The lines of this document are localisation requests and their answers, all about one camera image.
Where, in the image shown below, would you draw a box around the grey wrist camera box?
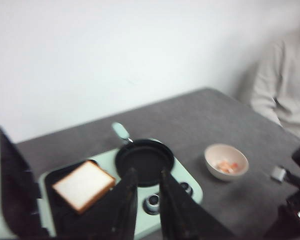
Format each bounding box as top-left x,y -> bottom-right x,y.
270,165 -> 287,183

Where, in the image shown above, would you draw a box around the orange shrimp pieces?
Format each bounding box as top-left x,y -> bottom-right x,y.
216,160 -> 239,174

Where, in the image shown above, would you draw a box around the right silver control knob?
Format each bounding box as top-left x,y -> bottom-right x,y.
180,182 -> 193,196

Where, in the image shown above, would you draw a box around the left silver control knob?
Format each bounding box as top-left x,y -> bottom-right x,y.
143,193 -> 160,215

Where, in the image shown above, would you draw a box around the breakfast maker hinged lid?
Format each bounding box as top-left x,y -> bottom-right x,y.
0,127 -> 49,240

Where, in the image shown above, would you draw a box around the black round frying pan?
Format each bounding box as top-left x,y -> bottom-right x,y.
111,122 -> 175,188

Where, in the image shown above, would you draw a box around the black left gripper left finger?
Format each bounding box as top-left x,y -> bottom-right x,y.
55,168 -> 138,240

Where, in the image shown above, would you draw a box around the beige ribbed bowl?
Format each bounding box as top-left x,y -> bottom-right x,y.
203,143 -> 250,182

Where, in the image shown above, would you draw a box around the person in beige sweater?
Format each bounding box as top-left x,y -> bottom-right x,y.
238,28 -> 300,137

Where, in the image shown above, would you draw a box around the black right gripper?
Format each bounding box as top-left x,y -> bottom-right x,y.
262,143 -> 300,240

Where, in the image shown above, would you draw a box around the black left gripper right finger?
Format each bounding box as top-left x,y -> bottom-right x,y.
159,169 -> 236,240

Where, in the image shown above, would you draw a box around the white bread slice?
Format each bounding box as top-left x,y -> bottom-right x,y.
52,160 -> 116,214

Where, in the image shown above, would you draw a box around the silver control knob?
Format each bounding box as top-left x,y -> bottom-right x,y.
143,193 -> 160,215
180,182 -> 193,196

